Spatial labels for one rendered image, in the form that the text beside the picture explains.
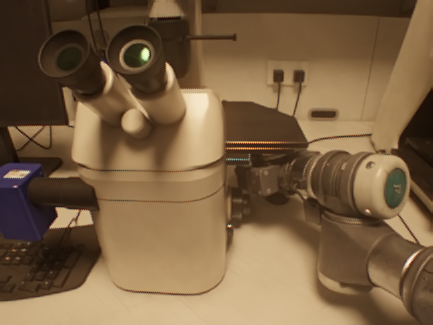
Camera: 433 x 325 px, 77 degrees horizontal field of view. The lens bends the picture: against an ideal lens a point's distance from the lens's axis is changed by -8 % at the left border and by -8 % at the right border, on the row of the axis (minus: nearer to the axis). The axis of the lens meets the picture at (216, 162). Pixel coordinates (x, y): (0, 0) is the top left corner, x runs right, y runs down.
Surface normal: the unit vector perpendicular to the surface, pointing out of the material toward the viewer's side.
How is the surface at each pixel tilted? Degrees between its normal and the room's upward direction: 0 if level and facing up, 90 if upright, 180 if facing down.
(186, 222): 91
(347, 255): 80
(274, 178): 70
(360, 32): 90
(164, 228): 91
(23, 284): 4
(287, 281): 0
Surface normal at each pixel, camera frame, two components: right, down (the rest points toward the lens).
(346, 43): -0.06, 0.48
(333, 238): -0.94, 0.02
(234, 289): -0.02, -0.88
